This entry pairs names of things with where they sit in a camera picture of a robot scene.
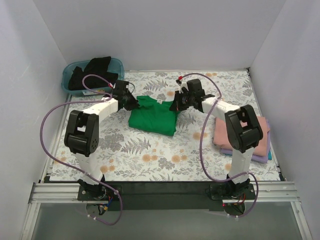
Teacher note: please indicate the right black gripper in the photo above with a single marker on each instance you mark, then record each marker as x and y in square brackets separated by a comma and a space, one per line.
[178, 102]

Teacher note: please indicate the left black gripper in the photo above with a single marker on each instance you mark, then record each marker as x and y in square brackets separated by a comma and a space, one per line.
[130, 103]

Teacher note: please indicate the green t shirt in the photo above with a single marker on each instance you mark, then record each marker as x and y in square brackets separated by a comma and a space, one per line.
[154, 116]

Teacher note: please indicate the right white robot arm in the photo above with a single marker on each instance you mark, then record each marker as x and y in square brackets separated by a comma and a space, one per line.
[242, 128]

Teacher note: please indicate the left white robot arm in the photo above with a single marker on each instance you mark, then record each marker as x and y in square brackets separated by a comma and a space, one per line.
[83, 132]

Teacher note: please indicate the teal plastic bin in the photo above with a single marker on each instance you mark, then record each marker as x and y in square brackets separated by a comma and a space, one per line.
[115, 66]

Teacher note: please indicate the black t shirt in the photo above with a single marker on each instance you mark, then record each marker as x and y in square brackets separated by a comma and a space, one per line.
[96, 66]

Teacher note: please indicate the folded pink t shirt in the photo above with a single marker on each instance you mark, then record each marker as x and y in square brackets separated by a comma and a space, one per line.
[221, 139]

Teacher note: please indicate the folded lilac t shirt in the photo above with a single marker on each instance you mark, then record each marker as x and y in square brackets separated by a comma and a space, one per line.
[256, 158]

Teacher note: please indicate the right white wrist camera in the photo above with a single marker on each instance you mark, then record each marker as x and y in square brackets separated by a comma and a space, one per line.
[183, 87]

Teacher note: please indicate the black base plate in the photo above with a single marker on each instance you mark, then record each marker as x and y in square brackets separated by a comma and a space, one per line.
[169, 195]

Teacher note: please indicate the aluminium frame rail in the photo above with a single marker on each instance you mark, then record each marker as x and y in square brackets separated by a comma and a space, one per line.
[67, 193]

